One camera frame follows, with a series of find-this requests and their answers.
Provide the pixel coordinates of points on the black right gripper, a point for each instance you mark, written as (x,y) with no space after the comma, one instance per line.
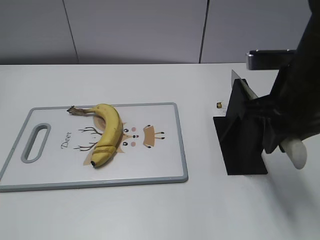
(291,109)

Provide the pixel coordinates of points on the white-handled kitchen knife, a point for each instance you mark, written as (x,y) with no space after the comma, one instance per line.
(292,146)

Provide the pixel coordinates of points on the yellow banana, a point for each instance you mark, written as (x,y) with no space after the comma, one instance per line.
(104,149)

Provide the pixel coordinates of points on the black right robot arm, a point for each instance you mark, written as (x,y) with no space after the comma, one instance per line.
(307,56)

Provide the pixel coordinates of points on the black knife stand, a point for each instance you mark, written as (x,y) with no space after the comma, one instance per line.
(240,134)

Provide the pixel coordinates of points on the small brass nut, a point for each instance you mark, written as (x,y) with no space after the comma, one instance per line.
(219,105)

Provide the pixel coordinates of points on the white grey-rimmed cutting board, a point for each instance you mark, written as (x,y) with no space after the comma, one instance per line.
(53,149)

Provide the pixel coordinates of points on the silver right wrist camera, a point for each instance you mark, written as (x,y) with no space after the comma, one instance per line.
(268,59)

